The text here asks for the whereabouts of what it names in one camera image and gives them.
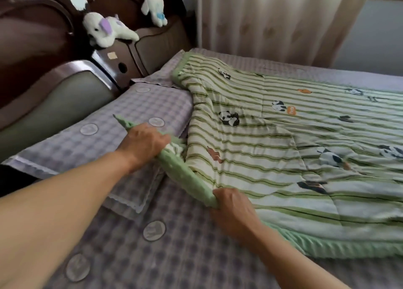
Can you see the person's right forearm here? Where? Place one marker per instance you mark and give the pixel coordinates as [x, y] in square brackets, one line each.
[296, 260]

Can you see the white plush toy blue bow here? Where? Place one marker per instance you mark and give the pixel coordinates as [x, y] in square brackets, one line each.
[153, 7]

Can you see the person's left hand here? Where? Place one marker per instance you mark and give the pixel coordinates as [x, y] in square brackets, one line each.
[143, 142]

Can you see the beige curtain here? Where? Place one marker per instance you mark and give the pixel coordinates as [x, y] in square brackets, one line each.
[277, 17]

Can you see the green striped panda quilt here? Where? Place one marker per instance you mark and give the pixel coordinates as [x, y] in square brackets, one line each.
[283, 153]

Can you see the person's right hand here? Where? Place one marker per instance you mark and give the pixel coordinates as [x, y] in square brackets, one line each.
[234, 211]

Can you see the person's left forearm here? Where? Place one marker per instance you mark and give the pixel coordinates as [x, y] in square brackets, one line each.
[56, 216]

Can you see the purple checked bed sheet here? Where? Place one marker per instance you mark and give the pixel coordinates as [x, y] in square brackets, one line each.
[176, 254]

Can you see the person's left thumb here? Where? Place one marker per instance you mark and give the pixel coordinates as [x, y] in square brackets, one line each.
[161, 139]

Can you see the person's right thumb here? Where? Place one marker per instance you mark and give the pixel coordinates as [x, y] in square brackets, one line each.
[225, 193]

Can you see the dark brown wooden headboard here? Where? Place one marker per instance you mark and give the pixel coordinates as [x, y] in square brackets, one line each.
[63, 46]

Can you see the white plush toy purple ears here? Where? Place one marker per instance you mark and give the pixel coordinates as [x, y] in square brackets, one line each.
[105, 29]

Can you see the purple checked pillow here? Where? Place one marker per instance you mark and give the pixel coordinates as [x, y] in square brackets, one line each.
[104, 147]

